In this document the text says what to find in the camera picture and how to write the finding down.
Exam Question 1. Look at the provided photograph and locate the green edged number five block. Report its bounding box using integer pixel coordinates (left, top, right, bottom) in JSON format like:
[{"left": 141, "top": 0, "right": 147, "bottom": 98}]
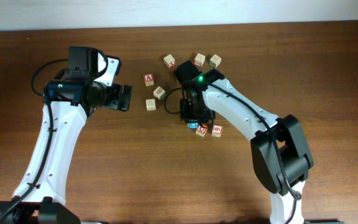
[{"left": 145, "top": 99, "right": 156, "bottom": 111}]

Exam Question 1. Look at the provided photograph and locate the red edged picture block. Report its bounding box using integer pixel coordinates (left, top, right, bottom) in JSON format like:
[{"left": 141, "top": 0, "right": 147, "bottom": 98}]
[{"left": 194, "top": 53, "right": 206, "bottom": 67}]

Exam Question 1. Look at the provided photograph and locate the red letter K block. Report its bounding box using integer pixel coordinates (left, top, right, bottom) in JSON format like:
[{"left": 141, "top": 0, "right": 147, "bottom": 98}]
[{"left": 163, "top": 54, "right": 176, "bottom": 68}]

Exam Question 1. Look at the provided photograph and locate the green edged picture block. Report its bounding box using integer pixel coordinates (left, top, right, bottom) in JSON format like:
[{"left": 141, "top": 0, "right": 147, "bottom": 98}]
[{"left": 209, "top": 54, "right": 222, "bottom": 68}]

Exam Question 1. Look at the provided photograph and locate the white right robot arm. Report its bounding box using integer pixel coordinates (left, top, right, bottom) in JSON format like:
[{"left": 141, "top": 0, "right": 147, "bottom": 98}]
[{"left": 173, "top": 60, "right": 314, "bottom": 223}]

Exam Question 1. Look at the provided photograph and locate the red letter A block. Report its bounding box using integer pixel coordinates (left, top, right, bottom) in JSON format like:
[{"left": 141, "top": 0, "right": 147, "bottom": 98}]
[{"left": 144, "top": 73, "right": 154, "bottom": 86}]

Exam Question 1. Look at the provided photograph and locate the red number nine block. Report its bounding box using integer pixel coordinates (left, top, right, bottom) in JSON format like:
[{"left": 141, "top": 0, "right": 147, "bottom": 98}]
[{"left": 211, "top": 124, "right": 223, "bottom": 138}]

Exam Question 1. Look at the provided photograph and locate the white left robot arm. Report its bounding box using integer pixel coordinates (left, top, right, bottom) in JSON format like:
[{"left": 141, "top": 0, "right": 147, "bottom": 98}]
[{"left": 0, "top": 47, "right": 132, "bottom": 223}]

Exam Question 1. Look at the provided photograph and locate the red letter U block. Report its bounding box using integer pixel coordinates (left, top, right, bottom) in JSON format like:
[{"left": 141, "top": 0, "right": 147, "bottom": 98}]
[{"left": 196, "top": 124, "right": 208, "bottom": 137}]

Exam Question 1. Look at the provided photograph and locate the pineapple picture wooden block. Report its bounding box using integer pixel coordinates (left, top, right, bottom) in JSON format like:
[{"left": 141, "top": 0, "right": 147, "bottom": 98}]
[{"left": 153, "top": 86, "right": 167, "bottom": 100}]

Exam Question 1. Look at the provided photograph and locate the ice cream number four block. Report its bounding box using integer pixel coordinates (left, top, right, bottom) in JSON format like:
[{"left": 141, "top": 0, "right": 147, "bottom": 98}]
[{"left": 188, "top": 123, "right": 199, "bottom": 129}]

